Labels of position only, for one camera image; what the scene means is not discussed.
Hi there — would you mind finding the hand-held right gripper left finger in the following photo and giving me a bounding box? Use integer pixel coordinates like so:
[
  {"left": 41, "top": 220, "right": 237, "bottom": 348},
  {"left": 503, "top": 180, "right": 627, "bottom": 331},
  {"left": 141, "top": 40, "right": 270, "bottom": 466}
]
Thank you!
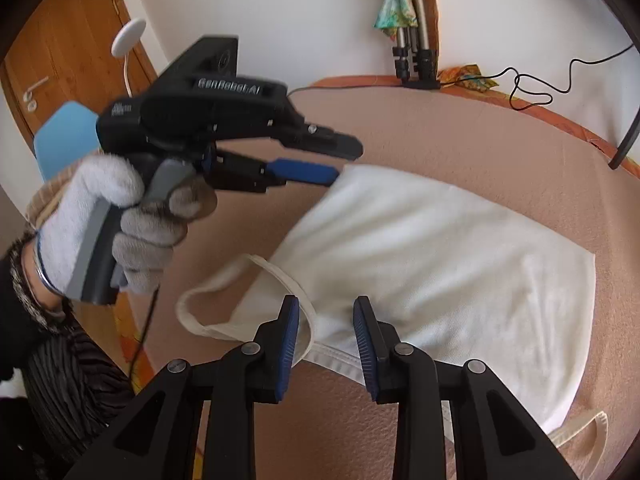
[{"left": 65, "top": 294, "right": 301, "bottom": 480}]

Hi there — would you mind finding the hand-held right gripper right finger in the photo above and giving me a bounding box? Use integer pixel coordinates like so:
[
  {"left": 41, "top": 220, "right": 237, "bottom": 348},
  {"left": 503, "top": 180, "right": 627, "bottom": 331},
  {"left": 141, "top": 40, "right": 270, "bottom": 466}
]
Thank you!
[{"left": 352, "top": 296, "right": 581, "bottom": 480}]

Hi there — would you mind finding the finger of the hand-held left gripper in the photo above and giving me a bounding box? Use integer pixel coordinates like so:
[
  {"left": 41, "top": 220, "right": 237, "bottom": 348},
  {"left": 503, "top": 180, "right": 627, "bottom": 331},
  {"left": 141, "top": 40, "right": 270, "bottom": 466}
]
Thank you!
[
  {"left": 280, "top": 107, "right": 364, "bottom": 162},
  {"left": 202, "top": 145, "right": 340, "bottom": 195}
]

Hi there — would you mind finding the white camisole top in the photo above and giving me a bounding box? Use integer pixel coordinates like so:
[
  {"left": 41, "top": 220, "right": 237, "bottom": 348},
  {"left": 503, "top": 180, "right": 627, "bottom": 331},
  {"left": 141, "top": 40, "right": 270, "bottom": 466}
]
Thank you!
[{"left": 176, "top": 162, "right": 611, "bottom": 480}]

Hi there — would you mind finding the person's left forearm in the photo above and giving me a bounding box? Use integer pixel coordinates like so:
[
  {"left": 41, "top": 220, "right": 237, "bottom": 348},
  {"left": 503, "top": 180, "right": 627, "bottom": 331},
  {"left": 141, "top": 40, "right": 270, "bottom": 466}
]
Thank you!
[{"left": 0, "top": 230, "right": 76, "bottom": 381}]

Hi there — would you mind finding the person's left hand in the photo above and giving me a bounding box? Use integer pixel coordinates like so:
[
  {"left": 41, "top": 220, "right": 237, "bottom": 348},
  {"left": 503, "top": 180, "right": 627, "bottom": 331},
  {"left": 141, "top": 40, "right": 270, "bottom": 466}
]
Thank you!
[{"left": 25, "top": 154, "right": 218, "bottom": 297}]

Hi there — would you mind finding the white gooseneck lamp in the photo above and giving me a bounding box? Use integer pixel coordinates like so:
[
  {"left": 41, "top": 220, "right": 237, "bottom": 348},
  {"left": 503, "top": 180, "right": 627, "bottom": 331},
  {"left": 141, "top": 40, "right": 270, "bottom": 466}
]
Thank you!
[{"left": 111, "top": 17, "right": 147, "bottom": 98}]

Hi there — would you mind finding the light blue chair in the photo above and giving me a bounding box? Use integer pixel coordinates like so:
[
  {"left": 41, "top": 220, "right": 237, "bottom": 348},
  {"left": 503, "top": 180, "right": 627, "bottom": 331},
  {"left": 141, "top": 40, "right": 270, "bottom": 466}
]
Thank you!
[{"left": 34, "top": 100, "right": 101, "bottom": 183}]

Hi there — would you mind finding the colourful patterned scarf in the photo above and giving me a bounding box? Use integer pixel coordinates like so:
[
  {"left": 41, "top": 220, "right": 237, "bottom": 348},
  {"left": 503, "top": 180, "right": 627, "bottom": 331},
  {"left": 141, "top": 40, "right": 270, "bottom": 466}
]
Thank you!
[{"left": 374, "top": 0, "right": 500, "bottom": 90}]

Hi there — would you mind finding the wooden door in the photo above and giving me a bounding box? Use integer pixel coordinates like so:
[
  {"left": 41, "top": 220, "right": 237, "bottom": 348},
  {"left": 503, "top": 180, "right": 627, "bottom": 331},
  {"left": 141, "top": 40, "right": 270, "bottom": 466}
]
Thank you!
[{"left": 0, "top": 0, "right": 158, "bottom": 146}]

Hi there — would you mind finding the folded silver tripod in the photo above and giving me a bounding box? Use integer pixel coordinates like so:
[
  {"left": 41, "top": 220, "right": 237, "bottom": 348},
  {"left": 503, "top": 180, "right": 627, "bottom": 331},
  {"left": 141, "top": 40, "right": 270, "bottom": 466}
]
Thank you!
[{"left": 392, "top": 0, "right": 443, "bottom": 91}]

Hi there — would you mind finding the black pleated garment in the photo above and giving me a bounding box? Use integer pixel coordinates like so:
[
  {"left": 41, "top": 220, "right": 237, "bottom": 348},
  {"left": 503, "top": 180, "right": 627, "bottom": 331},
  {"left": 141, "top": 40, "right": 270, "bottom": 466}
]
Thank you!
[{"left": 0, "top": 325, "right": 151, "bottom": 480}]

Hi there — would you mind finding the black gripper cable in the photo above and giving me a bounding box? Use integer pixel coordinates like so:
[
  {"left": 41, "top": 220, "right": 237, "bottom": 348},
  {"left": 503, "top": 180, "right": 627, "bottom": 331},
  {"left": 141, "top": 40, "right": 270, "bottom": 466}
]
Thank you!
[{"left": 127, "top": 284, "right": 162, "bottom": 378}]

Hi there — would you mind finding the metal door handle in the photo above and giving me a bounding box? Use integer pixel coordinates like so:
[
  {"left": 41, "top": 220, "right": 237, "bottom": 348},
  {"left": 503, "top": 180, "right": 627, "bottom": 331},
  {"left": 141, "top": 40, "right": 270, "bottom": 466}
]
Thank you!
[{"left": 22, "top": 76, "right": 51, "bottom": 111}]

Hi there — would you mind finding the black power cable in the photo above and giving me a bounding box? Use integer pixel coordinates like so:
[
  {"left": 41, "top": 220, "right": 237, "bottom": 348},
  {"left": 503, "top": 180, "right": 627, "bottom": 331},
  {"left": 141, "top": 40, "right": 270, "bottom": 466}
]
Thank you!
[{"left": 287, "top": 42, "right": 636, "bottom": 111}]

